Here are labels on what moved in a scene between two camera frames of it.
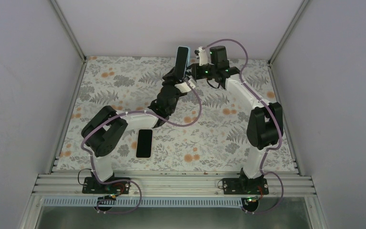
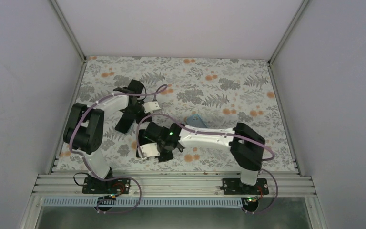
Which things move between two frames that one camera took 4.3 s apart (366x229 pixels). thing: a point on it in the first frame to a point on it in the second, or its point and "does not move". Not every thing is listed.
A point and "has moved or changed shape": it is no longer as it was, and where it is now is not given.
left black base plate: (91, 185) does not move
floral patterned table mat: (150, 115) does not move
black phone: (182, 60) has moved or changed shape
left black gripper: (171, 78) to (137, 119)
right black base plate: (242, 186) does not move
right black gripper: (195, 75) to (168, 156)
